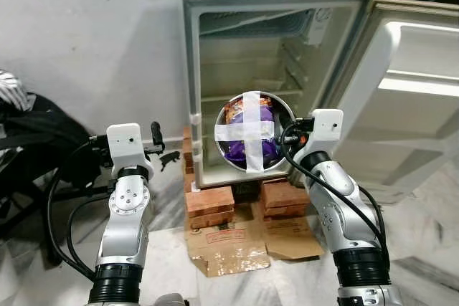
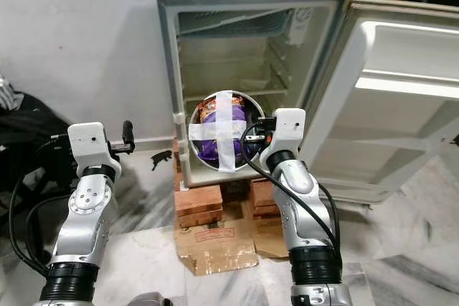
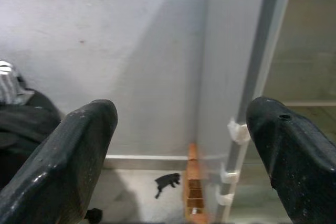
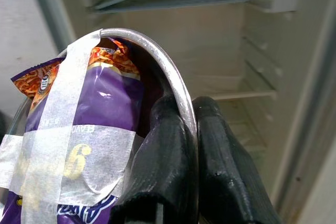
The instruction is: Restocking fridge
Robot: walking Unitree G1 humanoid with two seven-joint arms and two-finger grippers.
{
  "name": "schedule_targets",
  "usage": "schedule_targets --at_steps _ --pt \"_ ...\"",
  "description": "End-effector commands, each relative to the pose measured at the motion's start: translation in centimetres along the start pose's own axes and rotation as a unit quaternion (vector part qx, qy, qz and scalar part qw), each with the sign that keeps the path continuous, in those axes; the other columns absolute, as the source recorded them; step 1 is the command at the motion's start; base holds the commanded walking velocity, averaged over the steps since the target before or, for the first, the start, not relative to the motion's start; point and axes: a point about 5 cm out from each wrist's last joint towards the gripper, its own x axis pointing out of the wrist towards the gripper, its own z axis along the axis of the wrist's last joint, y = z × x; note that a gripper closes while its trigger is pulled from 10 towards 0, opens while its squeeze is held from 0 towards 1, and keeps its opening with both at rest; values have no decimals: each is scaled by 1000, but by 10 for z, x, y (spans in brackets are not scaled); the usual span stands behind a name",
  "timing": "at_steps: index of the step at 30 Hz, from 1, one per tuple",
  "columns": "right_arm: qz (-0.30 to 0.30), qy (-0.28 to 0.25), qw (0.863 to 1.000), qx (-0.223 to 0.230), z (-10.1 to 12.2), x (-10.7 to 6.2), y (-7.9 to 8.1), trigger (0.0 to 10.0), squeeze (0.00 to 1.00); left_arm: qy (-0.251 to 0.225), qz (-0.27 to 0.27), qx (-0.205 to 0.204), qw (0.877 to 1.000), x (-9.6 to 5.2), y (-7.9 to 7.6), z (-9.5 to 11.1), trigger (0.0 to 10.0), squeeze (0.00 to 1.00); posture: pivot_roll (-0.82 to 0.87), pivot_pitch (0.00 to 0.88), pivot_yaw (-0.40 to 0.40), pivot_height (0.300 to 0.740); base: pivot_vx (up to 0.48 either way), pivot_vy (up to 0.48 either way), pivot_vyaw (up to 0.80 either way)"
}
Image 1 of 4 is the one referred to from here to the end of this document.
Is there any black office chair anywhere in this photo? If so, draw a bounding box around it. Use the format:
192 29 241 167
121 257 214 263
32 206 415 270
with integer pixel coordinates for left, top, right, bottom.
0 91 103 244

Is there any orange snack packet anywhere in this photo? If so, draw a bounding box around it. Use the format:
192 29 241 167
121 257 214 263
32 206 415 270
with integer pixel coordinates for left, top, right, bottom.
221 98 275 126

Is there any black garment pile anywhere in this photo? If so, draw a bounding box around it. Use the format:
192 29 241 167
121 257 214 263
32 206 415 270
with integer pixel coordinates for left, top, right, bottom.
0 93 100 181

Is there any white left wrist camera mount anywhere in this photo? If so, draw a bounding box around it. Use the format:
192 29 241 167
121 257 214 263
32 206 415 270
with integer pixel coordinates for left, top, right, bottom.
106 123 154 176

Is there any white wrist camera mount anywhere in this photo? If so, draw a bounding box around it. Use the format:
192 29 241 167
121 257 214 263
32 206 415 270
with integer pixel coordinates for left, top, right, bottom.
300 108 344 158
106 123 154 176

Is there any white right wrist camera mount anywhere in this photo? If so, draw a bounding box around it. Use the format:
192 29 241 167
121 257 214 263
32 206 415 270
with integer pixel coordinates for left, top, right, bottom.
300 108 344 158

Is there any steel bowl with white tape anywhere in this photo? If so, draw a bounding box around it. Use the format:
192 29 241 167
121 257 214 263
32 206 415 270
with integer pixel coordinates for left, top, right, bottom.
213 90 297 175

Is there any purple snack packet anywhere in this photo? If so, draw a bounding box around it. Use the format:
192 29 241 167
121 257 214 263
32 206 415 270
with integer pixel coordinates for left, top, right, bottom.
222 104 282 166

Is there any small black object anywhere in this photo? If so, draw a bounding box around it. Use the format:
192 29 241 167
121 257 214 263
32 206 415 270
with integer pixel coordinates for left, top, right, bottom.
161 150 182 173

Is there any black white striped cloth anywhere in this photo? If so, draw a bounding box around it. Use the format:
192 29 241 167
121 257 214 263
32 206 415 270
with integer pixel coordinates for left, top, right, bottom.
0 70 37 113

